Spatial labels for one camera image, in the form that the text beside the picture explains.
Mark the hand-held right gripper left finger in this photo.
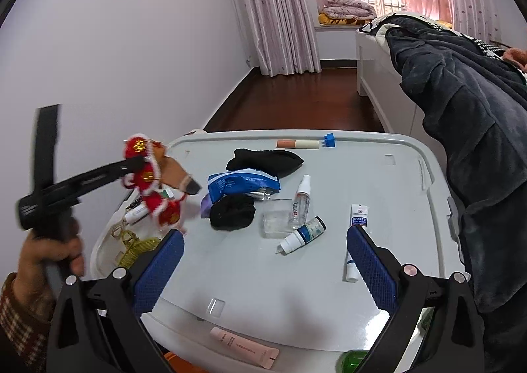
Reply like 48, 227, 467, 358
46, 228, 186, 373

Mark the clear spray bottle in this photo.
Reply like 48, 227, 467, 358
288, 174, 311, 230

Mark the folded yellow blanket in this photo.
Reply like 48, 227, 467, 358
317, 13, 371, 27

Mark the white bottle blue label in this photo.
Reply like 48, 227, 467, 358
277, 217, 327, 254

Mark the bright green bottle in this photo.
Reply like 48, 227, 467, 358
340, 349, 371, 373

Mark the beige keyring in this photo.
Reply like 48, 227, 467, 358
110, 220, 133, 240

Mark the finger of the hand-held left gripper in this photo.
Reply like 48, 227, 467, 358
34, 104, 62, 193
73, 155, 148, 203

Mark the black sock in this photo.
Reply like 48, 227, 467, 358
226, 148, 304, 178
209, 194, 257, 231

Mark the red brown plush toy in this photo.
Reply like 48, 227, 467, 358
121, 133, 202, 234

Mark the folded pink quilt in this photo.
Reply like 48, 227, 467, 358
320, 0, 376, 20

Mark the white bed frame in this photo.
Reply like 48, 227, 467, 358
355, 27, 447, 139

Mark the clear plastic square box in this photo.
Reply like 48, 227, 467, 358
260, 209, 298, 239

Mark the black white printed sheet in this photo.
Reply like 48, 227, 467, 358
357, 12, 527, 86

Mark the person's left hand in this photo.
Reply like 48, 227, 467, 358
18, 219, 87, 288

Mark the person's left forearm plaid sleeve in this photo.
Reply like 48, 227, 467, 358
0, 272, 56, 373

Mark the orange cream lip balm stick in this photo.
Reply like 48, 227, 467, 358
277, 139, 319, 150

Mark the dark grey blanket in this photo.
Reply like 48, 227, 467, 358
385, 13, 527, 373

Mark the small white tube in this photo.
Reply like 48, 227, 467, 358
125, 205, 150, 226

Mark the pink cream tube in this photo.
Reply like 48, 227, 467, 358
210, 326, 280, 369

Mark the blue white snack packet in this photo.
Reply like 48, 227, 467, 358
207, 168, 281, 203

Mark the white plastic storage box lid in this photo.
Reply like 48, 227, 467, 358
90, 129, 466, 373

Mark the white ointment tube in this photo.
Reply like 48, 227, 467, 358
345, 203, 368, 283

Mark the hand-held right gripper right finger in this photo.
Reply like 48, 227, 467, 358
346, 225, 485, 373

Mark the yellow hair claw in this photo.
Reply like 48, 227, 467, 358
117, 233, 163, 269

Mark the orange fluffy garment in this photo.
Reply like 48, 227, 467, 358
502, 46, 527, 73

